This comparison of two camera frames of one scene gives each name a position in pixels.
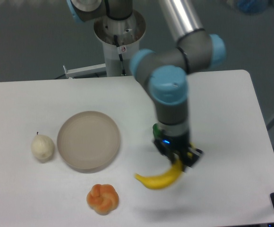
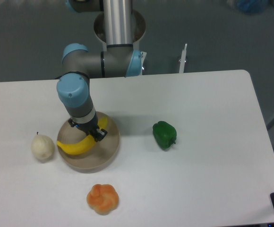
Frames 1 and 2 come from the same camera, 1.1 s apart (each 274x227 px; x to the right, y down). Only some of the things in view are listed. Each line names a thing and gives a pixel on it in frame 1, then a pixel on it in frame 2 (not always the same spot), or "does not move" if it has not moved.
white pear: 42,148 does not move
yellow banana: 160,182 → 79,146
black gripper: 176,148 → 91,128
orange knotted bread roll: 102,198 does not move
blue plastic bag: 252,7 does not move
